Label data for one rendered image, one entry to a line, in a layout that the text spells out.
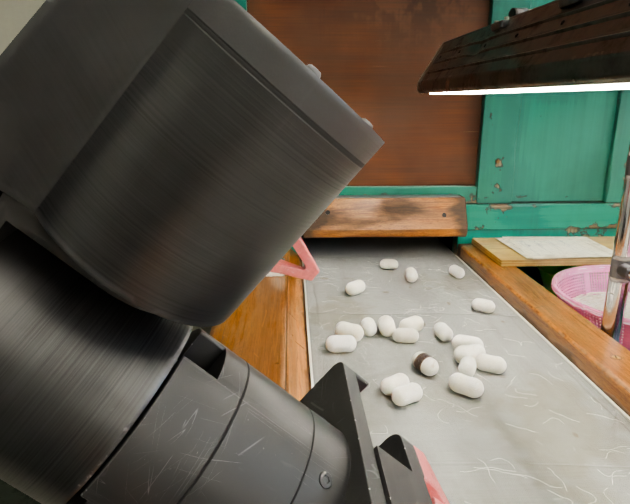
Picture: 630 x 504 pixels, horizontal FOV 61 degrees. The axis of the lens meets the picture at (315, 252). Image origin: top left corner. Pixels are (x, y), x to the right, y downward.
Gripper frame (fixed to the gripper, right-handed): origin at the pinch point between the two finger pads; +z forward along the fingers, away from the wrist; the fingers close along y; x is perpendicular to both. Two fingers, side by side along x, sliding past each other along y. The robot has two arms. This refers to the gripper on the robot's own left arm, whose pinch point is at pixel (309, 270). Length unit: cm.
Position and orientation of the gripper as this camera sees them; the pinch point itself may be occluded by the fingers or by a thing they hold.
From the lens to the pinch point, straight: 56.1
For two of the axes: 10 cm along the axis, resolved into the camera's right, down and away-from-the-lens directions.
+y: -0.5, -2.7, 9.6
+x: -6.4, 7.5, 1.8
